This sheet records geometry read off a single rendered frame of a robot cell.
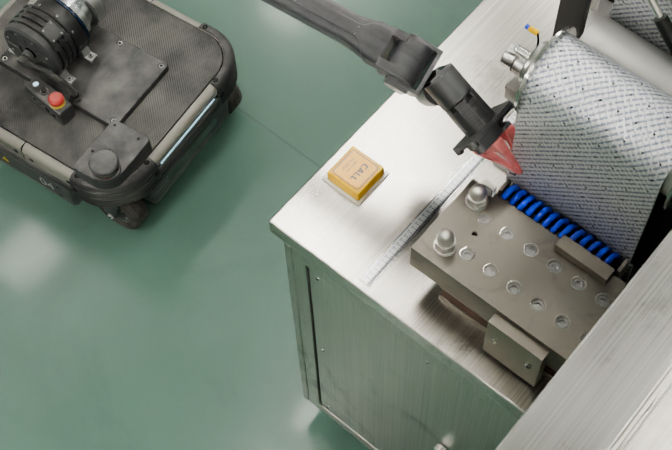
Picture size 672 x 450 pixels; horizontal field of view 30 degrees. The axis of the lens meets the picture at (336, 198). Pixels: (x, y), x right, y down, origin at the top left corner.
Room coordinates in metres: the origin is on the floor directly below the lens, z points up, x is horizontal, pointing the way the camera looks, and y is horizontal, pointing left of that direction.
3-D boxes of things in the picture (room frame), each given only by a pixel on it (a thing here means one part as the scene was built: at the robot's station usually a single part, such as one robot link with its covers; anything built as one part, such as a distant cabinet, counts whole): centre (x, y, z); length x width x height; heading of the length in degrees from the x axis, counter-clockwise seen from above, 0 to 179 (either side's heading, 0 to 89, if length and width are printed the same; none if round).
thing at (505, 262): (0.80, -0.31, 1.00); 0.40 x 0.16 x 0.06; 48
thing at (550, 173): (0.92, -0.36, 1.10); 0.23 x 0.01 x 0.18; 48
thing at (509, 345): (0.72, -0.26, 0.96); 0.10 x 0.03 x 0.11; 48
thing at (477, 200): (0.95, -0.22, 1.05); 0.04 x 0.04 x 0.04
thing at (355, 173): (1.08, -0.04, 0.91); 0.07 x 0.07 x 0.02; 48
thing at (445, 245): (0.87, -0.16, 1.05); 0.04 x 0.04 x 0.04
